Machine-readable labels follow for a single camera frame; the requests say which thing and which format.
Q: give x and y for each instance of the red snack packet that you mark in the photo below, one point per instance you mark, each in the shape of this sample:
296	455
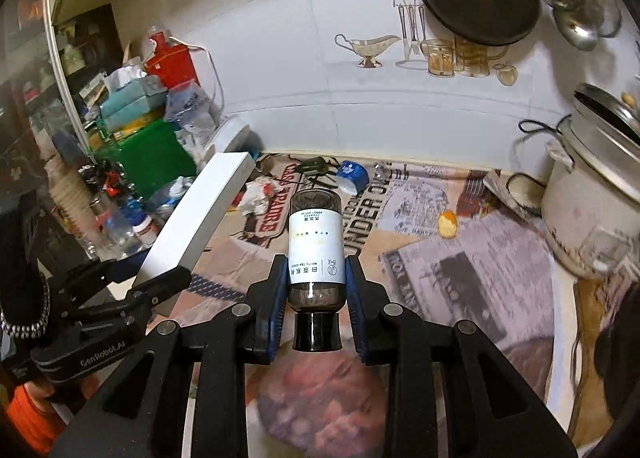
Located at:
112	178

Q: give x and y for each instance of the white rice cooker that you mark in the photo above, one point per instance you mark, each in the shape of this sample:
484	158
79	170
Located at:
590	198

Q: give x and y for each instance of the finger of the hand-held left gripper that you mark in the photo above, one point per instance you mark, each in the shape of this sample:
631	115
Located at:
95	272
160	288

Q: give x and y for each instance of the teal tissue box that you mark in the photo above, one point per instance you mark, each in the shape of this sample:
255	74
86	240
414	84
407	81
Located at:
132	100

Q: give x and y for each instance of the white pill bottle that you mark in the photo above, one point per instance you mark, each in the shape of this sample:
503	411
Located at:
146	229

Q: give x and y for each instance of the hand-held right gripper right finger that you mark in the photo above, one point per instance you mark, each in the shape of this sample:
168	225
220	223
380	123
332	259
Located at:
357	310

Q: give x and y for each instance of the crumpled white tissue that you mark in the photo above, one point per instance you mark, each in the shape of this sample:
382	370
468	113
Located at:
257	195

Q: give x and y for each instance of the dark bottle white label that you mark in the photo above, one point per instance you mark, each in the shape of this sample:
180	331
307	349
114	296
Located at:
315	238

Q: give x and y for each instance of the printed tablecloth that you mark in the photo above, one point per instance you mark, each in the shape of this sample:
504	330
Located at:
450	268

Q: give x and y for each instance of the glass door cupboard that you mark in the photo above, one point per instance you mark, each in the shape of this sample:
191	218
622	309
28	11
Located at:
35	63

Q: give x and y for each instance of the blue printed plastic bag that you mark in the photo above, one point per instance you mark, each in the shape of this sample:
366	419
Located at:
192	110

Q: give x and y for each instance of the orange peel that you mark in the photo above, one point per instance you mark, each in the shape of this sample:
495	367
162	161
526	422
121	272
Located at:
447	224

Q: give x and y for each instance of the blue paper cup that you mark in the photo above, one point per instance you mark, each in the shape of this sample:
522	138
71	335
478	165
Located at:
352	177

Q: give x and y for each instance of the person's left forearm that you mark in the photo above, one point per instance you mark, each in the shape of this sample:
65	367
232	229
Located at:
32	418

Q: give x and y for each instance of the brown ribbed thermos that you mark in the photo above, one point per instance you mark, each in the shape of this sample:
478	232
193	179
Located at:
67	193

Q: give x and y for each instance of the white round appliance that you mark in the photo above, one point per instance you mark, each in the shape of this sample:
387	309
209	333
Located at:
232	138

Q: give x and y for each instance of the red canister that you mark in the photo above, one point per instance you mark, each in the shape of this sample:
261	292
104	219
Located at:
172	63

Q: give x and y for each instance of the white box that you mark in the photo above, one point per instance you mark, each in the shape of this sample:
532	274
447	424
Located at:
200	228

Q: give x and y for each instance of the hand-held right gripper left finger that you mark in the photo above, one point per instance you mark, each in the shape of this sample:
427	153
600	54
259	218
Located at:
274	310

